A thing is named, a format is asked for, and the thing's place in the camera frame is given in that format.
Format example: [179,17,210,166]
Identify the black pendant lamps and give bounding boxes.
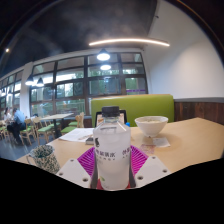
[24,48,113,88]

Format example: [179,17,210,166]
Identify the clear plastic water bottle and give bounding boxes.
[92,105,132,191]

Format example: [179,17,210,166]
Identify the white ceramic bowl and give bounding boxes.
[134,115,169,138]

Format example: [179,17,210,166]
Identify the curved linear ceiling light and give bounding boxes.
[88,37,171,48]

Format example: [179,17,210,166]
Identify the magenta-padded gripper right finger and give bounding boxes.
[128,144,173,188]

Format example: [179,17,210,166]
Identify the wooden chairs with green seats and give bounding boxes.
[0,112,86,145]

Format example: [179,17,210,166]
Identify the dark-framed window wall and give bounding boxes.
[0,52,148,118]

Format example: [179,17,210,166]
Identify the white paper sheets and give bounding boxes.
[58,127,95,144]

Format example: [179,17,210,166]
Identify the speckled green-white mug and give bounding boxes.
[25,144,61,175]

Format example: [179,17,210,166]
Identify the small dark flat box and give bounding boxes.
[84,135,95,146]

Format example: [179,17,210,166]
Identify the light wooden dining table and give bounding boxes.
[39,113,75,138]

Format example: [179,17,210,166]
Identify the black tablet with stickers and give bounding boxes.
[94,109,128,129]

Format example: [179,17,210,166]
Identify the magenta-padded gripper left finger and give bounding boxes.
[55,145,98,189]

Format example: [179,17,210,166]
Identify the white paper napkin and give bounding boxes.
[141,135,172,150]

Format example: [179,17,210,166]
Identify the green upholstered bench backrest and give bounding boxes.
[90,93,175,129]

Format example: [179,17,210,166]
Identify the flat round red coaster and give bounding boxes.
[96,178,132,191]

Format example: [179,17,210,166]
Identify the person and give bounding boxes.
[2,107,13,123]
[7,108,27,145]

